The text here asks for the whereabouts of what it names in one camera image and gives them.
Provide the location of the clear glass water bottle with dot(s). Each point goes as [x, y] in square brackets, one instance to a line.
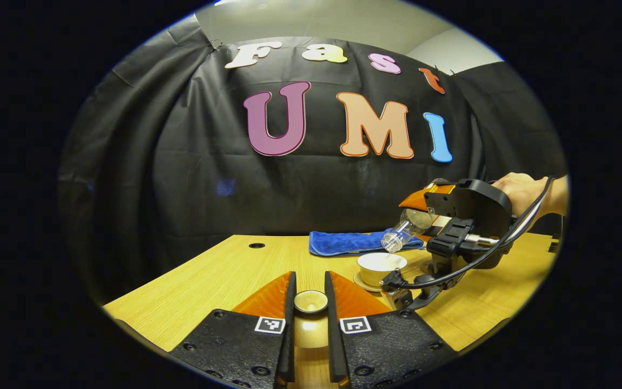
[405, 229]

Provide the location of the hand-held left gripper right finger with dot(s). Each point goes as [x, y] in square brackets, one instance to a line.
[332, 340]

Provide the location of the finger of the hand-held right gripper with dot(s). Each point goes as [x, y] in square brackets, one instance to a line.
[451, 237]
[435, 204]

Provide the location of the black backdrop cloth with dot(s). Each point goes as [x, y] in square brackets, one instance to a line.
[192, 173]

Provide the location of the blue towel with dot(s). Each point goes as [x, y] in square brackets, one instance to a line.
[343, 243]

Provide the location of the cream ceramic saucer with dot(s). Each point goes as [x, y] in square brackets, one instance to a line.
[362, 283]

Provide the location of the cream ceramic teacup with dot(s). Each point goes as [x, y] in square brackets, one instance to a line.
[378, 270]

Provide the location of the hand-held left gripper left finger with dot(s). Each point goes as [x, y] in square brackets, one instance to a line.
[290, 335]

